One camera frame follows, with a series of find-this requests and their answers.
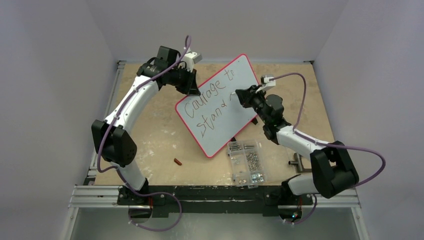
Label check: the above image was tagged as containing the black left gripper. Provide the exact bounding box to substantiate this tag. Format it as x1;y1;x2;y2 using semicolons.
168;65;199;96

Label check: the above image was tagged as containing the clear screw organizer box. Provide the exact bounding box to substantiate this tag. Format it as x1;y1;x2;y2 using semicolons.
227;140;267;188

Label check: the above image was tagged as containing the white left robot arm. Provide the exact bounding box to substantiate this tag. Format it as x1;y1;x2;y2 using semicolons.
91;46;202;205

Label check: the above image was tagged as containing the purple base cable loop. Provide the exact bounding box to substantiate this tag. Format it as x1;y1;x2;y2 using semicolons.
128;192;182;233

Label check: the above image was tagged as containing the black metal bracket tool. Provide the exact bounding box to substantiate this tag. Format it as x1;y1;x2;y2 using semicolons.
288;152;312;174

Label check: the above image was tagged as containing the brown marker cap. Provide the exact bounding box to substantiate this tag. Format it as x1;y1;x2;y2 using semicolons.
173;158;182;166

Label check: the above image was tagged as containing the pink framed whiteboard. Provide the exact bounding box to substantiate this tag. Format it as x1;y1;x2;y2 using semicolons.
175;54;258;158

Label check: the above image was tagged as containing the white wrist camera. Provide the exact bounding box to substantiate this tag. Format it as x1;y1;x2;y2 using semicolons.
255;74;276;93
181;51;203;72

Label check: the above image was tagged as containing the aluminium table frame rail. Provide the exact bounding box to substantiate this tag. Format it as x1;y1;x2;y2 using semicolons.
59;60;141;240

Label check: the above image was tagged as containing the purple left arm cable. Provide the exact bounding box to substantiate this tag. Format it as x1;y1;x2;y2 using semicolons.
96;35;193;200

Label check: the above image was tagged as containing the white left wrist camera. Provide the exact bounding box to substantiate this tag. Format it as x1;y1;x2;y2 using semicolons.
181;51;203;72

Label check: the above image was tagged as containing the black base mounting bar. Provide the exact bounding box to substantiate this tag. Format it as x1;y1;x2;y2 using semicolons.
117;185;313;218

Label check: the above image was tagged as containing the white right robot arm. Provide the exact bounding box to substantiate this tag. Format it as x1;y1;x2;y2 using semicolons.
235;85;359;204

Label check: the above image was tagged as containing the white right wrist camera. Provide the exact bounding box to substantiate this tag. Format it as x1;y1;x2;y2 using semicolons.
255;74;276;93

